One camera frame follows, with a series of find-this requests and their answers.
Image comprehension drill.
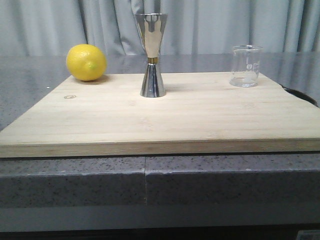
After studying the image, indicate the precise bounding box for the yellow lemon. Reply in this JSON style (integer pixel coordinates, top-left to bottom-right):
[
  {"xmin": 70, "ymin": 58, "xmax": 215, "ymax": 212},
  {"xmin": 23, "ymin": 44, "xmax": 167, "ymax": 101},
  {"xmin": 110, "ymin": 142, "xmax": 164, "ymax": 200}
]
[{"xmin": 65, "ymin": 44, "xmax": 108, "ymax": 82}]

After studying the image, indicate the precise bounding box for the wooden cutting board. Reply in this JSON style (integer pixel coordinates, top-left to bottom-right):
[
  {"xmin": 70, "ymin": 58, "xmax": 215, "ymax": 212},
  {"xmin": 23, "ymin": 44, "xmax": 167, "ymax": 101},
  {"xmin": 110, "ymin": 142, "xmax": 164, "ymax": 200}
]
[{"xmin": 0, "ymin": 72, "xmax": 320, "ymax": 158}]

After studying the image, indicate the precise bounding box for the clear glass beaker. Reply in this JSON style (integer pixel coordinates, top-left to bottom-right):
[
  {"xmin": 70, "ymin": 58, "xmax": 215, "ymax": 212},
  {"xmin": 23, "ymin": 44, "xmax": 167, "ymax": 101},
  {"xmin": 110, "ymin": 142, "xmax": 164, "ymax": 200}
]
[{"xmin": 229, "ymin": 45, "xmax": 264, "ymax": 88}]

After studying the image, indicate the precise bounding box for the grey curtain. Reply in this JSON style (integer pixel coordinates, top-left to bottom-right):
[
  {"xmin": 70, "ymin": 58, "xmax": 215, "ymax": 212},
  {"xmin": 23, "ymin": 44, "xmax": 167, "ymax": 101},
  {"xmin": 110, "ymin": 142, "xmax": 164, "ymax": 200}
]
[{"xmin": 0, "ymin": 0, "xmax": 320, "ymax": 57}]

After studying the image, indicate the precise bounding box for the steel hourglass jigger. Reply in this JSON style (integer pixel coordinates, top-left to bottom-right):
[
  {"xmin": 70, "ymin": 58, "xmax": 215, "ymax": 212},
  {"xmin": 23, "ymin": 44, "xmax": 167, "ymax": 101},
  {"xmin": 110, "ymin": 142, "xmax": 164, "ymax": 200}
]
[{"xmin": 135, "ymin": 13, "xmax": 168, "ymax": 98}]

